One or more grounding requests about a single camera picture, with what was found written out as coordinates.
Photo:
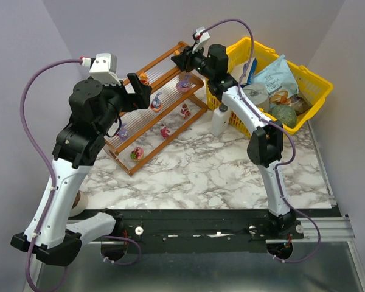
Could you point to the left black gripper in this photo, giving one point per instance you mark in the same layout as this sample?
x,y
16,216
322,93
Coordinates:
x,y
138,92

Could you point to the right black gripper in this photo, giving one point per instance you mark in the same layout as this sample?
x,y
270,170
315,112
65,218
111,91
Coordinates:
x,y
185,61

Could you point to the small burger toy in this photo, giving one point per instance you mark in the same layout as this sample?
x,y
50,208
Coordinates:
x,y
144,78

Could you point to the purple sitting bunny toy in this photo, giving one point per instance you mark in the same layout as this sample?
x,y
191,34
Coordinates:
x,y
123,134

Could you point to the dark pink cake toy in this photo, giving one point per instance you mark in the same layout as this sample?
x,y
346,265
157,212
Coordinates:
x,y
164,131

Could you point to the pink white cake toy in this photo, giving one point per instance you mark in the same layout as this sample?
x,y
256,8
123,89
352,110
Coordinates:
x,y
184,112

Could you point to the pink strawberry cake toy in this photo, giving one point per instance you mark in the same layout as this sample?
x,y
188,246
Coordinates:
x,y
137,154

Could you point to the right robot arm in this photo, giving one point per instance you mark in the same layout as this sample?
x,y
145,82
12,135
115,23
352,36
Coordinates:
x,y
266,142

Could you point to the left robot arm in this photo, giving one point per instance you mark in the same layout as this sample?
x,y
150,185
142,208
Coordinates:
x,y
94,109

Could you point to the wooden tiered shelf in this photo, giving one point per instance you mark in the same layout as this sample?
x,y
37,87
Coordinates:
x,y
174,106

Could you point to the blue white box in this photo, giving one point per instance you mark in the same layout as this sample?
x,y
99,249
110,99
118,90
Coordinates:
x,y
250,71

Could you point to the white bottle grey cap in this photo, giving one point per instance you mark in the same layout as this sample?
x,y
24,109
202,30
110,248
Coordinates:
x,y
220,120

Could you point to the grey round tin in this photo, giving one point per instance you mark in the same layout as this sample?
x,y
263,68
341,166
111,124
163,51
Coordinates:
x,y
258,95

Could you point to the light blue chips bag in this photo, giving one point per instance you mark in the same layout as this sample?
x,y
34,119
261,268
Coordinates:
x,y
279,81

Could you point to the green melon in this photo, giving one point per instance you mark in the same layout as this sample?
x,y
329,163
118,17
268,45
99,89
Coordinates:
x,y
285,114

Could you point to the brown snack packet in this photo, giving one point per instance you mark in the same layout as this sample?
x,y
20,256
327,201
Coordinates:
x,y
300,103

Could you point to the tape roll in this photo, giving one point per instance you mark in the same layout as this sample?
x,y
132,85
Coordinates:
x,y
79,205

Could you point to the yellow plastic basket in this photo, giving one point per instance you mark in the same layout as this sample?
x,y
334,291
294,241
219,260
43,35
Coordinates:
x,y
314,88

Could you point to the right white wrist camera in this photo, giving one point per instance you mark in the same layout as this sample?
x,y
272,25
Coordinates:
x,y
201,37

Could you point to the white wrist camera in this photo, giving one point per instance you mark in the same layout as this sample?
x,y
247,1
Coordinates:
x,y
103,68
201,37

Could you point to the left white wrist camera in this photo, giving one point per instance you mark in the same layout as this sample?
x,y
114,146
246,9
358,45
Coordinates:
x,y
103,68

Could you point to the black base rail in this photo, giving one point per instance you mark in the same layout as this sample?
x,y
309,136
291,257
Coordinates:
x,y
200,231

